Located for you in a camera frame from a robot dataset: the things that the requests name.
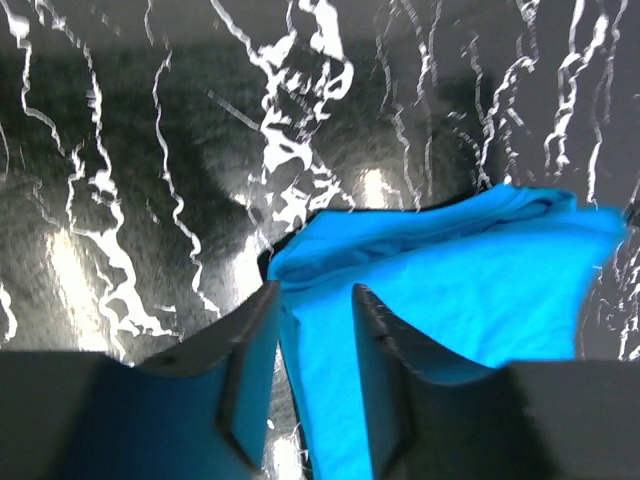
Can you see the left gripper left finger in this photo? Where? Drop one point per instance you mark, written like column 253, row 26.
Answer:
column 197, row 410

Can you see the blue t shirt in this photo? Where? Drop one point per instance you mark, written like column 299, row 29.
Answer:
column 500, row 276

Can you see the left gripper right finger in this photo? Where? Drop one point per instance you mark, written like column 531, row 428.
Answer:
column 434, row 414

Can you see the black marbled table mat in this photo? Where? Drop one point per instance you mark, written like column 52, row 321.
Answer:
column 156, row 155

